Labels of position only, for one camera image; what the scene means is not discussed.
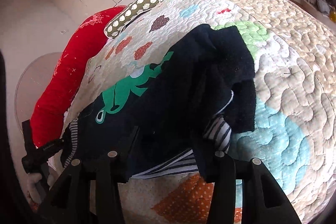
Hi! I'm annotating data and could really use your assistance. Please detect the navy striped kids pants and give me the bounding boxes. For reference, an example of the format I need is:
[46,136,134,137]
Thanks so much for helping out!
[60,24,256,179]

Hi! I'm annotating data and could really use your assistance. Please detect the red long pillow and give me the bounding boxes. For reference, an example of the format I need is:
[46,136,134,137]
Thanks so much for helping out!
[30,6,125,147]

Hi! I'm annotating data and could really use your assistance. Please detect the round beige headboard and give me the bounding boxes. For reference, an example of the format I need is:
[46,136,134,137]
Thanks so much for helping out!
[14,52,62,132]

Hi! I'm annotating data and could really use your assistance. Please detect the heart patterned quilt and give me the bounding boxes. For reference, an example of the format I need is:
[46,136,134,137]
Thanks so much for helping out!
[64,0,335,223]

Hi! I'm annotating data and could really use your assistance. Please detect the olive white dotted pillow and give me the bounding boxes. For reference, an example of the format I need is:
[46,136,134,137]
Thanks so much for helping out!
[104,0,163,39]

